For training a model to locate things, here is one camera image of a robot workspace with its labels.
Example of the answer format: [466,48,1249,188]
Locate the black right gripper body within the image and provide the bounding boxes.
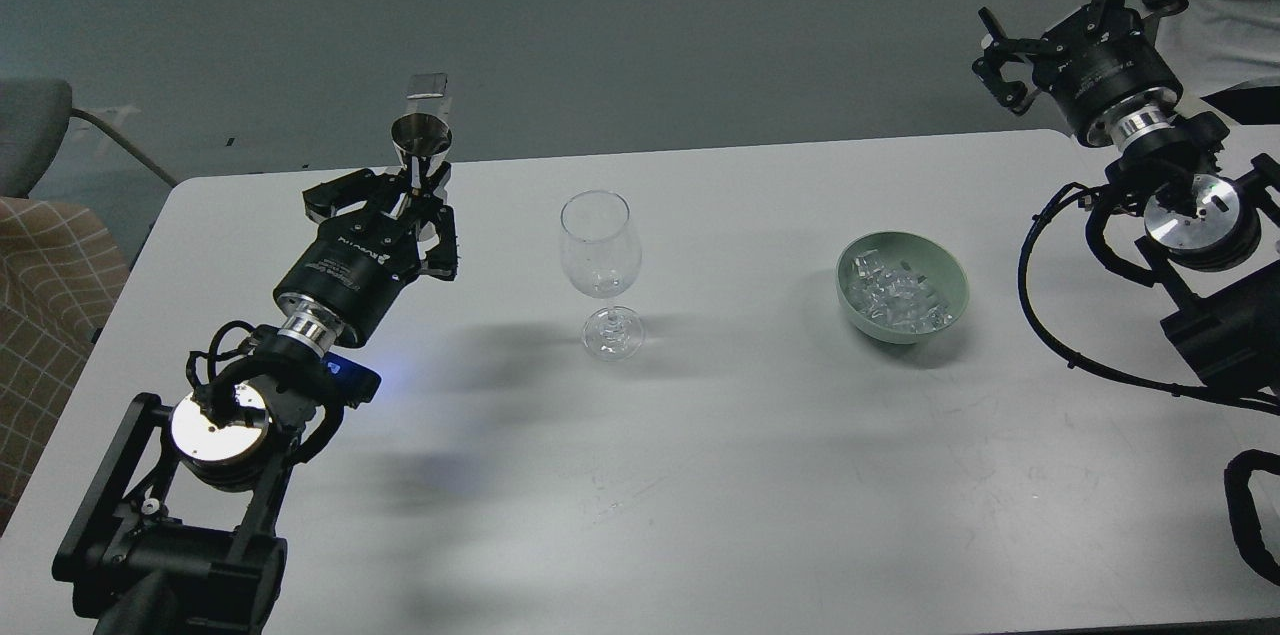
[1039,6,1183,149]

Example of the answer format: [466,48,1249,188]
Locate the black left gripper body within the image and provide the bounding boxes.
[274,207,424,348]

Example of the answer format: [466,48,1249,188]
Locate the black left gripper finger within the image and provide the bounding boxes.
[303,169,408,221]
[399,165,460,280]

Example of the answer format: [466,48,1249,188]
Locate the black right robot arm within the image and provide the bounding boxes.
[972,0,1279,415]

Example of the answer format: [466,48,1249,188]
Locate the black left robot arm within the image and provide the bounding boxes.
[51,156,460,634]

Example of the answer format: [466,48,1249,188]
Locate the grey chair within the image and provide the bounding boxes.
[1,76,179,198]

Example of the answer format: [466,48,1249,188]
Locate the clear ice cubes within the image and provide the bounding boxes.
[844,248,959,334]

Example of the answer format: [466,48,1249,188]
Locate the clear wine glass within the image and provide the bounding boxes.
[559,189,645,362]

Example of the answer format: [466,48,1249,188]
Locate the person in white shirt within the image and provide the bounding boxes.
[1156,0,1279,125]

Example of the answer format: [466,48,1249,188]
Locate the steel double jigger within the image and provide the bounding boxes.
[390,111,452,197]

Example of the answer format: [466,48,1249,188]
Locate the green bowl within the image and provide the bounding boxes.
[835,230,972,344]

